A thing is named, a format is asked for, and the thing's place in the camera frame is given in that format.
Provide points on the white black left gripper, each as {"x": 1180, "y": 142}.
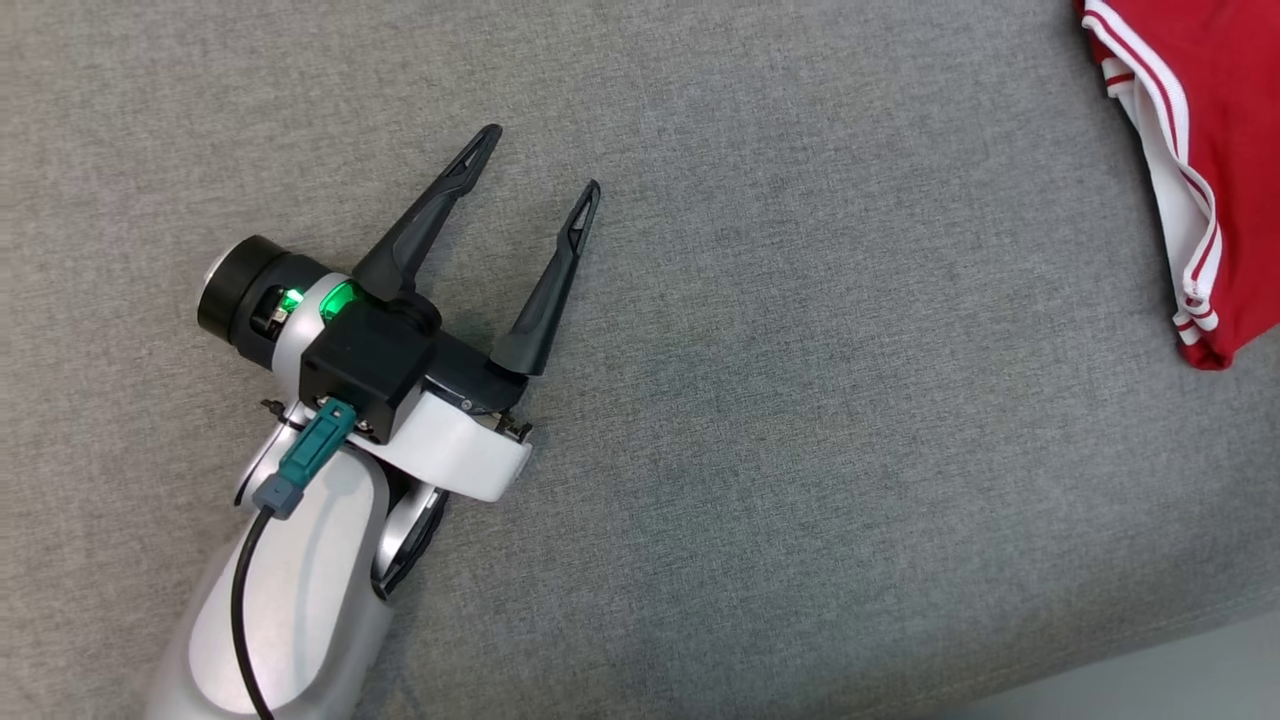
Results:
{"x": 460, "y": 450}

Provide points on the red white basketball jersey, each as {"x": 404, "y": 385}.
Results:
{"x": 1240, "y": 150}

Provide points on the grey fabric sofa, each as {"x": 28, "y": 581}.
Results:
{"x": 750, "y": 350}

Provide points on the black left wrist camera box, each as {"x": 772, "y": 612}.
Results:
{"x": 365, "y": 365}

